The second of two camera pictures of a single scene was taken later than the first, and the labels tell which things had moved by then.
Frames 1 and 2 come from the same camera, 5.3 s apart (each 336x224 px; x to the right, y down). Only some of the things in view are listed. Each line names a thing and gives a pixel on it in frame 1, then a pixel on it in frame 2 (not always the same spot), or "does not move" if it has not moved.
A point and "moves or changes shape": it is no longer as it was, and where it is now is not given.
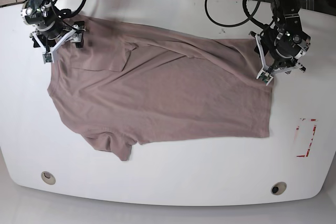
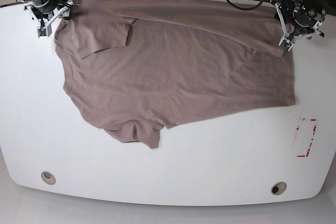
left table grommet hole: (48, 178) does not move
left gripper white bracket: (38, 43) → (44, 29)
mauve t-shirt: (124, 88) moves or changes shape
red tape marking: (314, 129) does not move
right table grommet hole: (279, 188) does not move
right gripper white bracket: (270, 72) → (287, 39)
